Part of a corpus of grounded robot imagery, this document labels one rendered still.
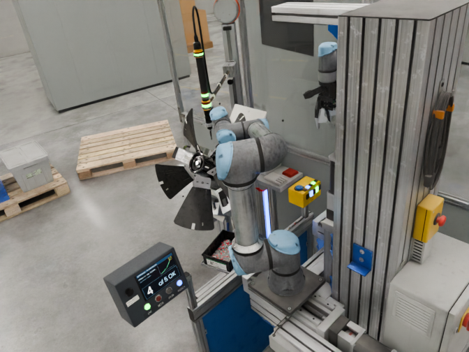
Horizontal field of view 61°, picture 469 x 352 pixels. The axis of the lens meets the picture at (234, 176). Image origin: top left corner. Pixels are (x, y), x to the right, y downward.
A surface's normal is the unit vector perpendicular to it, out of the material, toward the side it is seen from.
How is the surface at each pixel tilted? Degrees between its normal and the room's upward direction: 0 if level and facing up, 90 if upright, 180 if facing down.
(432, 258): 0
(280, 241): 8
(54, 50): 90
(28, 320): 0
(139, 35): 90
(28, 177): 95
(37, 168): 95
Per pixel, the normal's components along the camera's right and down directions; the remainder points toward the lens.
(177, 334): -0.11, -0.85
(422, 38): -0.72, 0.42
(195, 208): 0.00, -0.16
